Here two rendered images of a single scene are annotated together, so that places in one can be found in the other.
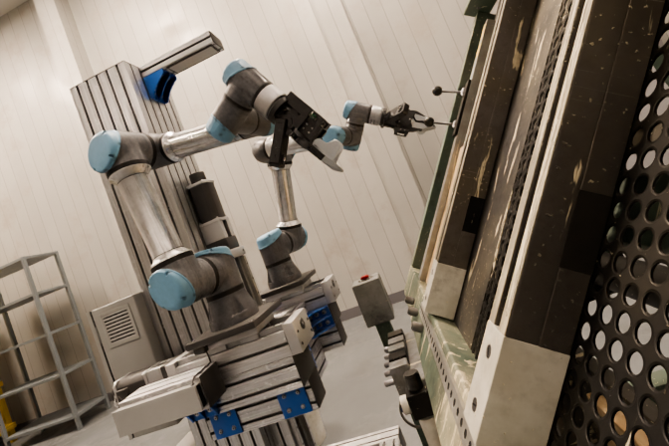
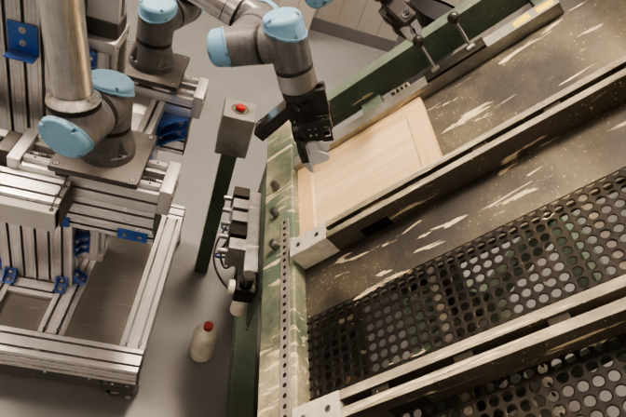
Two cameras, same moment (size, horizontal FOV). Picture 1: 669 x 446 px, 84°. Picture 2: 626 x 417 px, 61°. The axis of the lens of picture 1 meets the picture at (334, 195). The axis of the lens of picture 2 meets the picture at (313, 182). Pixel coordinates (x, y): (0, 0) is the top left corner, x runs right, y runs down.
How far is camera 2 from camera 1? 0.87 m
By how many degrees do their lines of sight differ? 47
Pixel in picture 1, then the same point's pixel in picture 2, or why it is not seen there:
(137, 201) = (61, 30)
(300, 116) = (314, 123)
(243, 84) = (284, 57)
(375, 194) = not seen: outside the picture
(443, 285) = (317, 250)
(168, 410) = (16, 217)
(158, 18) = not seen: outside the picture
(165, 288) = (63, 140)
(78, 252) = not seen: outside the picture
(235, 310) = (115, 153)
